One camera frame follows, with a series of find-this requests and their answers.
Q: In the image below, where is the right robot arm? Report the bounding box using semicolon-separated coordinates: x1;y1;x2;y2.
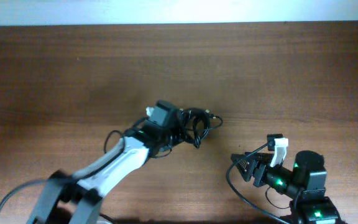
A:
226;150;343;224

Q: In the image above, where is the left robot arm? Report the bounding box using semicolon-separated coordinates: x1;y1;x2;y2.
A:
28;100;181;223

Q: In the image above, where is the right camera black cable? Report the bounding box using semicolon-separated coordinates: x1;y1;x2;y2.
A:
226;141;291;224

